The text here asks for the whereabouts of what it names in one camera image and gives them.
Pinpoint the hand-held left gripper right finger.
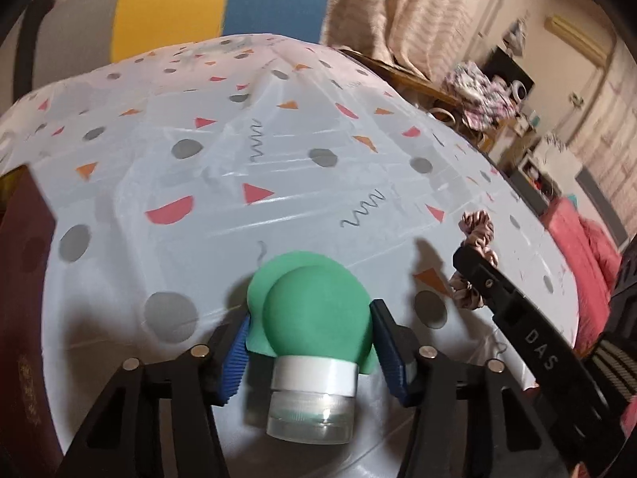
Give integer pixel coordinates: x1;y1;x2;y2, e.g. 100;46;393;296
369;299;568;478

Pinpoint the black monitor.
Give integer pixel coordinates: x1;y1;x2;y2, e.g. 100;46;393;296
485;46;535;95

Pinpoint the green silicone bottle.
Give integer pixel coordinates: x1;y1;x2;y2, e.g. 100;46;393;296
246;250;375;445

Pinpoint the wall air conditioner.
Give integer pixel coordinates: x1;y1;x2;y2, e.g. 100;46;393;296
544;15;610;65

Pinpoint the pink satin scrunchie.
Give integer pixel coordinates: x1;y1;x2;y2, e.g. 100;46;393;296
450;210;498;312

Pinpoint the gold-lined storage box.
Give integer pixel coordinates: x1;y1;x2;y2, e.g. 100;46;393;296
0;164;68;478

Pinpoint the black rolled mat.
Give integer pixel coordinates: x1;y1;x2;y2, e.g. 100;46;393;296
15;0;55;95

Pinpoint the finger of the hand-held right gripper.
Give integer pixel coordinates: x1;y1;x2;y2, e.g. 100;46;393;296
452;246;625;478

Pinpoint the grey yellow blue chair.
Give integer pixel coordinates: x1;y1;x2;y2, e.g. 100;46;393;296
30;0;332;90

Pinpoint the patterned curtain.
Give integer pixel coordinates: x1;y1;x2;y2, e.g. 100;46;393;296
279;0;498;80

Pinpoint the pile of clothes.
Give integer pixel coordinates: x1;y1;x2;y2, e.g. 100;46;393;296
444;61;516;127

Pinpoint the wooden side table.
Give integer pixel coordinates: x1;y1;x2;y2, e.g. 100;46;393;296
338;47;463;110

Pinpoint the white shelf unit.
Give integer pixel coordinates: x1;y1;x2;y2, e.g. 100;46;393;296
498;134;548;180

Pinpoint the patterned plastic tablecloth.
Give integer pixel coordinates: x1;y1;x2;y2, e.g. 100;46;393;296
0;34;583;478

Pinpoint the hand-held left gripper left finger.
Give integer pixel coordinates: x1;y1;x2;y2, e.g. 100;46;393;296
57;316;252;478

